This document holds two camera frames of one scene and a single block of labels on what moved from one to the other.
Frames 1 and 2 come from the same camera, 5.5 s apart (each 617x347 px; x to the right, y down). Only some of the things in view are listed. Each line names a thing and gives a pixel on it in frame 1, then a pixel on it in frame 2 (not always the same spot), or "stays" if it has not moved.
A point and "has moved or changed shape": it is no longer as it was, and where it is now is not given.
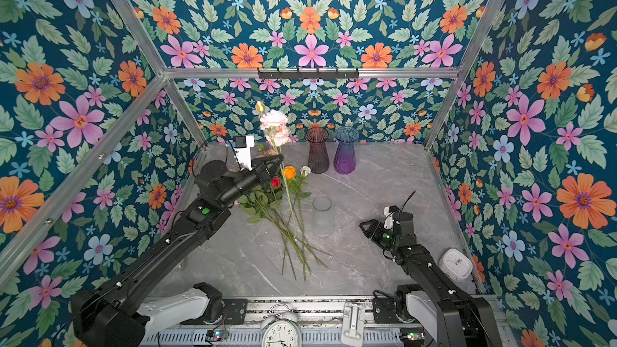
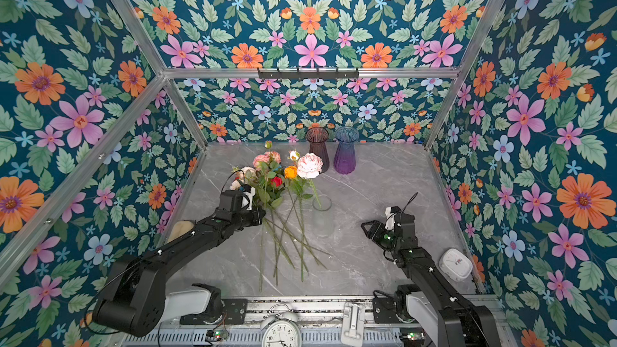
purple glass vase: x=345 y=157 stays
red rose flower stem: x=276 y=184 has moved or changed shape
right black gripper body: x=383 y=237 stays
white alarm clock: x=280 y=328 stays
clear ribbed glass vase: x=323 y=216 stays
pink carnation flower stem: x=275 y=126 -> x=309 y=167
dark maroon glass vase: x=318 y=160 stays
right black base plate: x=384 y=311 stays
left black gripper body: x=243 y=181 -> x=246 y=218
